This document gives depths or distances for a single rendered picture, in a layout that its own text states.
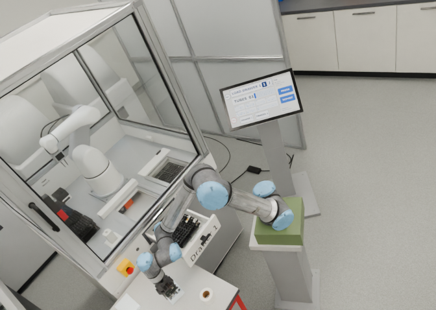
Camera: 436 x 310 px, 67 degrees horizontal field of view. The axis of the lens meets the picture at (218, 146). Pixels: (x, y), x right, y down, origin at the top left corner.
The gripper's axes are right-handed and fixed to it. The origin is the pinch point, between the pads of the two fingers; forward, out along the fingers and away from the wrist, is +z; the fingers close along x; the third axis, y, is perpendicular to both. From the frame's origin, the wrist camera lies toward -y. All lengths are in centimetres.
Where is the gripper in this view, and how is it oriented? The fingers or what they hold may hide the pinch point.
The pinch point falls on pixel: (170, 293)
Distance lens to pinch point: 185.9
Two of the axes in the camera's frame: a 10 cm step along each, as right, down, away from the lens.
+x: 7.0, -6.0, 3.8
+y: 6.5, 3.1, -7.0
